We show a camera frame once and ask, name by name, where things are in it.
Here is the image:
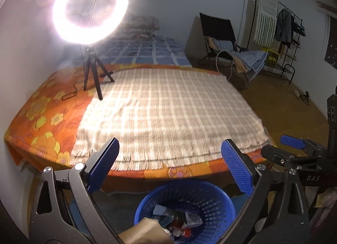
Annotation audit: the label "blue plastic trash basket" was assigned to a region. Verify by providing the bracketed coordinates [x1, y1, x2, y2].
[134, 180, 237, 243]

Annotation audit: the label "trash in basket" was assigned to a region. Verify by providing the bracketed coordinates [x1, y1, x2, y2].
[151, 205, 203, 243]

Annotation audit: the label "gloved left hand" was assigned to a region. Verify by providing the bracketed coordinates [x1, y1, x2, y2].
[118, 218, 174, 244]

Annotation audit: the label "orange floral bed sheet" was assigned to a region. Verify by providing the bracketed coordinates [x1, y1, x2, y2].
[4, 64, 273, 181]

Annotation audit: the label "checkered beige blanket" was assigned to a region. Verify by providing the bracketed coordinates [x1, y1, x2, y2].
[71, 68, 269, 171]

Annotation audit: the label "striped clothes on chair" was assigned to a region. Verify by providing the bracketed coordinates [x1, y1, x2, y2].
[205, 36, 267, 81]

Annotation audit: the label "black tripod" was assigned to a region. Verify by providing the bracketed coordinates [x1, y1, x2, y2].
[83, 45, 115, 100]

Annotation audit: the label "black clothes rack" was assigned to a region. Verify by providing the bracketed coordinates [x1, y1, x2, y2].
[247, 0, 306, 84]

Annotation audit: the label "dark hanging jacket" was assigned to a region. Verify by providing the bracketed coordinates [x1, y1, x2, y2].
[275, 8, 306, 48]

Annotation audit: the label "white hanging towel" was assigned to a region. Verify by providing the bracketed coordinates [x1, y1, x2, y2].
[253, 0, 278, 48]

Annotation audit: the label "blue checkered mattress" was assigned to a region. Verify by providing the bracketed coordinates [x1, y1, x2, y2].
[95, 36, 191, 67]

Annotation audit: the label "folded floral quilt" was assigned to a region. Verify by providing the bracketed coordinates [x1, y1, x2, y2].
[112, 15, 160, 40]

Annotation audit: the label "black folding chair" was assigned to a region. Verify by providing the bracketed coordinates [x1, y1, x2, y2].
[198, 13, 249, 73]

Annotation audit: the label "black tripod cable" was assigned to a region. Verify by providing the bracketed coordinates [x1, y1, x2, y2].
[61, 45, 87, 101]

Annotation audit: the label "white cable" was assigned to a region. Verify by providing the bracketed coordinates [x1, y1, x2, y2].
[215, 50, 235, 82]

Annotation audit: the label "bright ring light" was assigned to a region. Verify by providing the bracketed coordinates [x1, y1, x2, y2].
[52, 0, 128, 45]

